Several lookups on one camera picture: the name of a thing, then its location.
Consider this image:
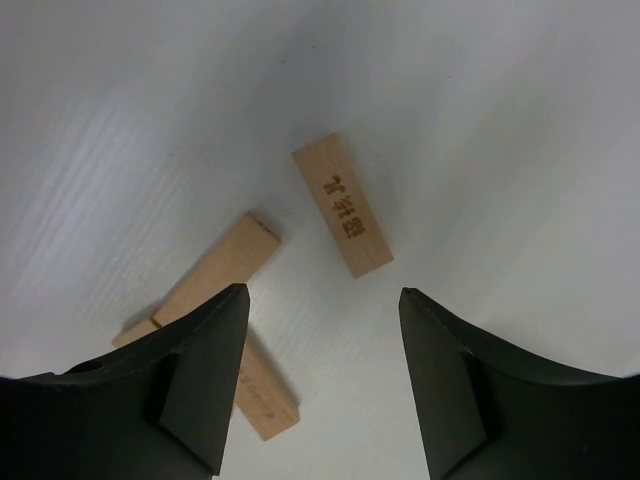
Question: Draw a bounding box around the wood block seven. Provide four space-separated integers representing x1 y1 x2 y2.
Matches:
235 331 300 441

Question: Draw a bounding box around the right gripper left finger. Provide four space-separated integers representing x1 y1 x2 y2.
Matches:
1 284 250 479

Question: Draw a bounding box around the wood block three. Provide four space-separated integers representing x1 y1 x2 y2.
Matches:
152 213 281 326

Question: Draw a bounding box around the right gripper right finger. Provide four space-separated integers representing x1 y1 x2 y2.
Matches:
399 288 639 479

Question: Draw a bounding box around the wood block four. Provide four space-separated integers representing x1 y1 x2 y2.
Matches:
112 319 160 349

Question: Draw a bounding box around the wood block five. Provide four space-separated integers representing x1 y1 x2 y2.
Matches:
293 133 394 278

